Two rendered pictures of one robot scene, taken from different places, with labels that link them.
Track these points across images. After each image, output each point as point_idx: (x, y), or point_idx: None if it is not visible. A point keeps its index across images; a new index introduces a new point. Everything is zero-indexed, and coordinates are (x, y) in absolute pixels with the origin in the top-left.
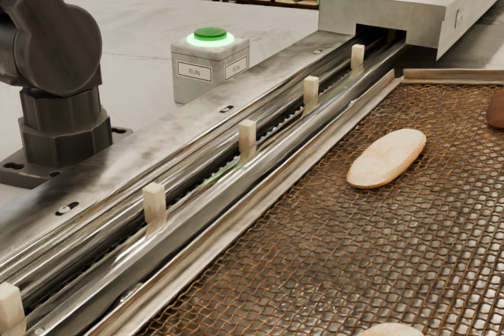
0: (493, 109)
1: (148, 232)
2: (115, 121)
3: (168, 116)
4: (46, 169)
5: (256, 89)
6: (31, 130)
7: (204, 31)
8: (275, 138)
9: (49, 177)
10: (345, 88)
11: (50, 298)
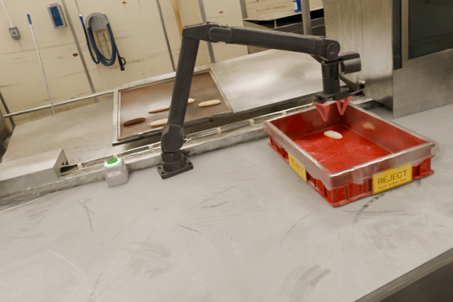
0: (139, 120)
1: (192, 138)
2: (149, 180)
3: (154, 155)
4: (185, 160)
5: (126, 158)
6: (182, 156)
7: (112, 160)
8: (151, 144)
9: (187, 158)
10: (113, 154)
11: (213, 133)
